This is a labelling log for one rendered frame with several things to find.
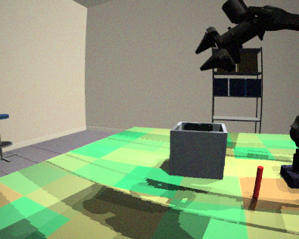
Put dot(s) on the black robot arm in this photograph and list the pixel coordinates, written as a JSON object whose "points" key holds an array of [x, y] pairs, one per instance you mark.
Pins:
{"points": [[268, 18]]}

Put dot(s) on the dark red peg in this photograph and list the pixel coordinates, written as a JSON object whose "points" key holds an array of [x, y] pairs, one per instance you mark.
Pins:
{"points": [[258, 180]]}

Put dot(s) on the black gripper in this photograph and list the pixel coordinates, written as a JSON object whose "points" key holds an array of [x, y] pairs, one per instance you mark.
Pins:
{"points": [[225, 43]]}

